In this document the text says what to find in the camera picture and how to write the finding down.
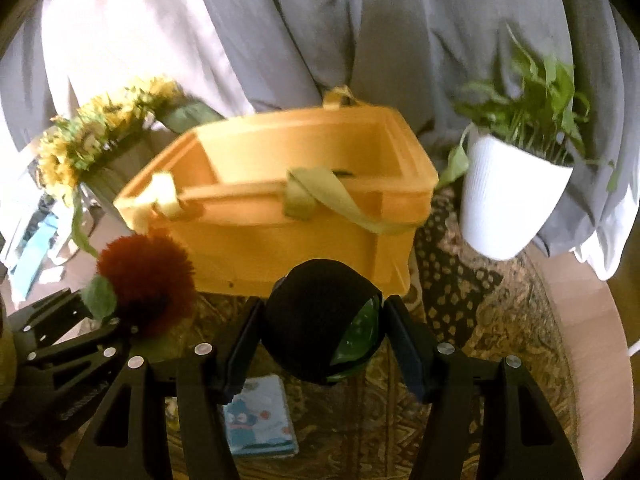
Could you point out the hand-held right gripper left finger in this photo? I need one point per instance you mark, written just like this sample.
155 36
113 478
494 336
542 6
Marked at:
237 360

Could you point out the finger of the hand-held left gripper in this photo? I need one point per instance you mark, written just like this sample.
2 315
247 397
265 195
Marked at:
50 310
80 352

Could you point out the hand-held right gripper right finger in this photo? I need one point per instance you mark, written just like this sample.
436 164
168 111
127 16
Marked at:
410 352

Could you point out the black and green plush ball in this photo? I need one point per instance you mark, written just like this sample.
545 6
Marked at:
310 320

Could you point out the red pompom plush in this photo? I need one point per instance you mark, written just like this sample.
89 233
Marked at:
150 280

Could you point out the orange plastic crate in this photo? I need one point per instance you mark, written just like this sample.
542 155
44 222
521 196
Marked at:
250 245

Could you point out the blue cloth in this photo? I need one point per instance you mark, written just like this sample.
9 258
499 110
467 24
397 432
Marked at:
32 255

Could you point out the blue and white box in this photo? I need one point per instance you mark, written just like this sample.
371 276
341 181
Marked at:
262 420

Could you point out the patterned rug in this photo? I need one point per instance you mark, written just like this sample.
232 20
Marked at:
465 310

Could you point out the grey ribbed vase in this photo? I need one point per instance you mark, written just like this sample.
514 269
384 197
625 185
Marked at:
125 160

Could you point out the sunflower bouquet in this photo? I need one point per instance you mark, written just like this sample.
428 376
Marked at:
85 135

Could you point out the white plant pot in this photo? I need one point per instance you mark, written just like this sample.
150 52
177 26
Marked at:
505 200

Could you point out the white sheer curtain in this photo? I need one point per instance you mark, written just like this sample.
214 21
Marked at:
602 255

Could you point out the narrow grey curtain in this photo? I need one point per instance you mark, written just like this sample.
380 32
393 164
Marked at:
22 85

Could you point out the green leafy plant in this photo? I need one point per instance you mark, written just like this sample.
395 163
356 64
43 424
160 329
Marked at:
540 105

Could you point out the beige curtain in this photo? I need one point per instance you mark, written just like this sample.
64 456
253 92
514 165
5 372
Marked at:
150 35

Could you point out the wide grey curtain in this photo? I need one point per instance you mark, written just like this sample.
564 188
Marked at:
425 25

